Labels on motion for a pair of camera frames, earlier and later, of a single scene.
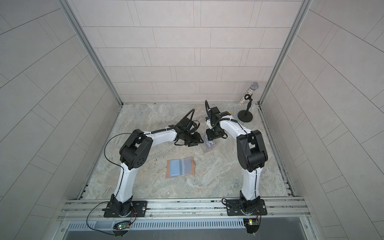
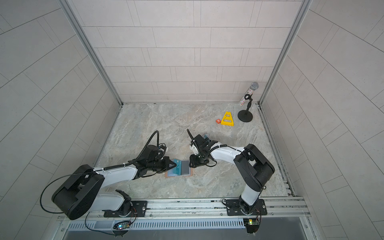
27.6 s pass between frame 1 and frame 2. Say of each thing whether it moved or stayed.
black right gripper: moved
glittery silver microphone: stayed
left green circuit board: stayed
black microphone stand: stayed
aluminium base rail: stayed
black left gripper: moved
